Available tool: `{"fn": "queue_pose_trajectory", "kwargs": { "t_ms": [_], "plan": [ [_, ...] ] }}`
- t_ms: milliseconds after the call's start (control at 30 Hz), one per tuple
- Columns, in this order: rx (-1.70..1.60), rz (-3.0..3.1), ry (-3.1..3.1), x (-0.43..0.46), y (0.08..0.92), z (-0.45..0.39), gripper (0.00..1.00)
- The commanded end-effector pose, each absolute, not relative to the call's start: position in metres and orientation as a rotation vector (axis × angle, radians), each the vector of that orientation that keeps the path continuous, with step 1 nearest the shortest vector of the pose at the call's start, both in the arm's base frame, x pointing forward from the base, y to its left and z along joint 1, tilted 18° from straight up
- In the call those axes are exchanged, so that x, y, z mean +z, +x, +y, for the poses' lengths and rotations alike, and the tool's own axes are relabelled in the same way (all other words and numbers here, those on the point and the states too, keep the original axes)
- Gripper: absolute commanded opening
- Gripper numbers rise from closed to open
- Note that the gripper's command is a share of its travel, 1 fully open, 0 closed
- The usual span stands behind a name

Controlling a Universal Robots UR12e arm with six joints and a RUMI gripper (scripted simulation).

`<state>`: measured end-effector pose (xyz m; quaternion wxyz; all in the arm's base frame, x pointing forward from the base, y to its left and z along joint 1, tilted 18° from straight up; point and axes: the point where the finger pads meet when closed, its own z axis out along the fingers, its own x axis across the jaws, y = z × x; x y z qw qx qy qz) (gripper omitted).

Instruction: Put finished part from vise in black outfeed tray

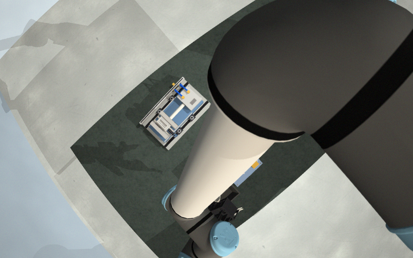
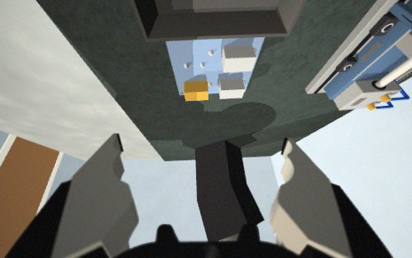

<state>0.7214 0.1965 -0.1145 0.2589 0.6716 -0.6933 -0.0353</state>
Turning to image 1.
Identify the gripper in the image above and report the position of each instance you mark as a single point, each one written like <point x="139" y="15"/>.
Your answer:
<point x="225" y="210"/>

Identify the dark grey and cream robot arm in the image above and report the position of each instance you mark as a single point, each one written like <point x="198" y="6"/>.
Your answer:
<point x="339" y="70"/>

